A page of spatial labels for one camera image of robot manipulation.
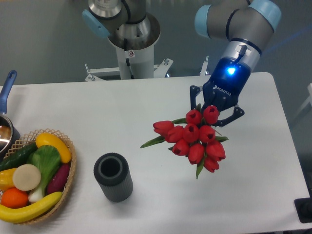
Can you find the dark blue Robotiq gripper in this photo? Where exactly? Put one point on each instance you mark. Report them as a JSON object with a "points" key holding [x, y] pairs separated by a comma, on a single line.
{"points": [[222, 90]]}

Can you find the red tulip bouquet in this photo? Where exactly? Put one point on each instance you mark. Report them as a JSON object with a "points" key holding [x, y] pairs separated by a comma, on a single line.
{"points": [[194, 138]]}

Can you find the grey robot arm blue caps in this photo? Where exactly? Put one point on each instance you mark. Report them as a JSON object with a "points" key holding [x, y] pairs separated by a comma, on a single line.
{"points": [[247, 25]]}

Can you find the dark grey ribbed vase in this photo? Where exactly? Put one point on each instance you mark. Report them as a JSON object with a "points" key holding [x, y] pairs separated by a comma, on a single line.
{"points": [[112, 173]]}

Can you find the black device at table edge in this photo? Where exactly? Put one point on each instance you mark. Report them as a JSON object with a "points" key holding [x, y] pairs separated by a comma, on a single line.
{"points": [[304, 209]]}

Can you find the purple sweet potato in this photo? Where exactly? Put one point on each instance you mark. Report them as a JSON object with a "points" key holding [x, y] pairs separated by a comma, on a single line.
{"points": [[59, 180]]}

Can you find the green bok choy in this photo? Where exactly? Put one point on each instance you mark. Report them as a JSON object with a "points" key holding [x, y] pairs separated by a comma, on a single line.
{"points": [[47, 159]]}

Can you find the woven wicker basket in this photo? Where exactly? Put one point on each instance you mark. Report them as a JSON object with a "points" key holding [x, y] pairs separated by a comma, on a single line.
{"points": [[30, 138]]}

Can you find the beige round slice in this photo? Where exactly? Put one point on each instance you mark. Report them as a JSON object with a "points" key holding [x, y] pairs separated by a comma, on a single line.
{"points": [[26, 177]]}

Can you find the green cucumber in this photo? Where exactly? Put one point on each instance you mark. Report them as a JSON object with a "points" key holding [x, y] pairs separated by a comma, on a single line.
{"points": [[18, 158]]}

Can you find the yellow bell pepper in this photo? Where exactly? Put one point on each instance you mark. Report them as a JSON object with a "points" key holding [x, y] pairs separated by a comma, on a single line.
{"points": [[6, 179]]}

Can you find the orange fruit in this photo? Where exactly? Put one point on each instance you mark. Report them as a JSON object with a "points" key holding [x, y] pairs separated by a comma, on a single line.
{"points": [[14, 198]]}

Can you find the yellow banana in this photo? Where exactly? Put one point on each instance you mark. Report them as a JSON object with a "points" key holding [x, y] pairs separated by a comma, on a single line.
{"points": [[29, 212]]}

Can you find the white frame at right edge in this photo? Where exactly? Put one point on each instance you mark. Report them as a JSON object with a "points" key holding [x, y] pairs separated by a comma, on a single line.
{"points": [[304, 108]]}

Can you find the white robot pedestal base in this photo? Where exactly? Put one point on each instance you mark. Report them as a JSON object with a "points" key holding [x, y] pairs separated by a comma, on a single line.
{"points": [[132, 64]]}

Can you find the blue handled saucepan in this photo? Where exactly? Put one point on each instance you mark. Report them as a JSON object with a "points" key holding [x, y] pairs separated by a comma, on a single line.
{"points": [[8, 133]]}

